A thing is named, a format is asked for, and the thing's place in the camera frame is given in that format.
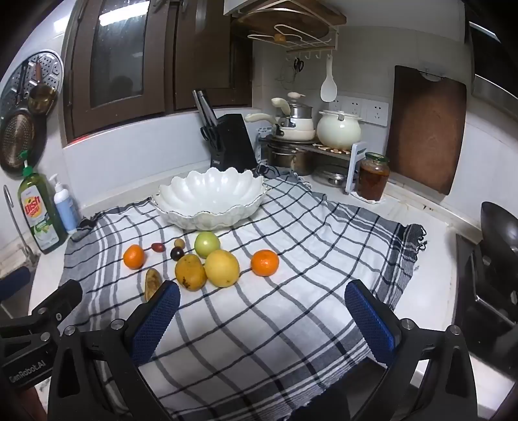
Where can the white casserole pot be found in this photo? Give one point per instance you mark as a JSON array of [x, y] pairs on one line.
[[339, 131]]

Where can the black wok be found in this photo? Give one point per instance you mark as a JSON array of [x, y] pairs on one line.
[[499, 226]]

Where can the steel range hood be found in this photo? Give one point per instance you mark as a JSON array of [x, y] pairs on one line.
[[493, 60]]

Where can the curved metal rod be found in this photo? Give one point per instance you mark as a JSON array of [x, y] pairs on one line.
[[18, 226]]

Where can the steel pot lid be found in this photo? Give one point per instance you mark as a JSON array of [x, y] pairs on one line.
[[330, 176]]

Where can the black gas stove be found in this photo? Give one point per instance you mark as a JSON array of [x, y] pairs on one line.
[[489, 295]]

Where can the black knife block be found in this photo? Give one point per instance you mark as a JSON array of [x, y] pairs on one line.
[[236, 141]]

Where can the glass jar of preserves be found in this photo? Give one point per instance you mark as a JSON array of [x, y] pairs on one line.
[[372, 180]]

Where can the brass ladle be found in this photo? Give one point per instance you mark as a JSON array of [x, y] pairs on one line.
[[40, 99]]

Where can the brown wooden cutting board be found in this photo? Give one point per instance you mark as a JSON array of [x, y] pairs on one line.
[[427, 129]]

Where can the yellow lemon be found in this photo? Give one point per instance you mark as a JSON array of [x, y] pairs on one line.
[[221, 268]]

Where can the spotted yellow mango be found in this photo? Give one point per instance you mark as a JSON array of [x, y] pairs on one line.
[[190, 272]]

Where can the gold mesh strainer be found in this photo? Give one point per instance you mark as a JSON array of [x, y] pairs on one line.
[[16, 139]]

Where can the red grape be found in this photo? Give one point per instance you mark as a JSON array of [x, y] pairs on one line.
[[158, 247]]

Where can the grey checked cloth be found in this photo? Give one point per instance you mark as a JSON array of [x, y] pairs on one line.
[[283, 291]]

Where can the blue patterned packet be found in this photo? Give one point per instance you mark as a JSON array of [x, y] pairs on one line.
[[263, 137]]

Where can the countertop shelf rack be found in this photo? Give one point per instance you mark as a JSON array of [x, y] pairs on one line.
[[352, 166]]

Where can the black kitchen scissors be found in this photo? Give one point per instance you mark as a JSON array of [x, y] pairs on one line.
[[209, 135]]

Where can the square white wall outlet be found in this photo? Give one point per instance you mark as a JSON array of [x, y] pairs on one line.
[[377, 112]]

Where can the orange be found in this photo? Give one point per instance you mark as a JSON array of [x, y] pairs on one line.
[[265, 263], [134, 257]]

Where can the dark purple round fruit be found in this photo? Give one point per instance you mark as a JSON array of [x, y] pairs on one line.
[[177, 254]]

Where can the blue white pump bottle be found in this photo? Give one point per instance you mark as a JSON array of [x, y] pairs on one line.
[[66, 210]]

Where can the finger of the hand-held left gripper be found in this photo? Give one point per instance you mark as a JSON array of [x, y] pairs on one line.
[[60, 297], [14, 282]]

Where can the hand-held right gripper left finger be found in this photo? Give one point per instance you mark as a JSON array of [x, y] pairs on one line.
[[160, 319]]

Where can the small brown banana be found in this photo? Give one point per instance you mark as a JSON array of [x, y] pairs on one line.
[[152, 282]]

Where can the white scalloped bowl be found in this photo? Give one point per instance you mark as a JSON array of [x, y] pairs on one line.
[[210, 198]]

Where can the wide white wall outlet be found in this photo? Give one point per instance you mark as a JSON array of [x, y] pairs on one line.
[[351, 106]]

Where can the cream saucepan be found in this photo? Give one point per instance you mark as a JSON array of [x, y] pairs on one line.
[[297, 133]]

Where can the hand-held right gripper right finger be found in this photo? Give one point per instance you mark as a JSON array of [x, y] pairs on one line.
[[370, 324]]

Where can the small hanging scissors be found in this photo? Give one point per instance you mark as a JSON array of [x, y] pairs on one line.
[[298, 64]]

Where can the white rice spoon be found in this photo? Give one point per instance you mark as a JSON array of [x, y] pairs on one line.
[[328, 87]]

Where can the green apple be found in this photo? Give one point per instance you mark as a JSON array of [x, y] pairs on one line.
[[207, 243]]

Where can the brown framed window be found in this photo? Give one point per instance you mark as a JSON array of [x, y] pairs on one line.
[[162, 60]]

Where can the large steel pot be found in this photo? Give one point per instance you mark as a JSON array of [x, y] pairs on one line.
[[289, 160]]

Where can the green dish soap bottle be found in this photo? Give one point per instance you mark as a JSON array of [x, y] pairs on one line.
[[38, 214]]

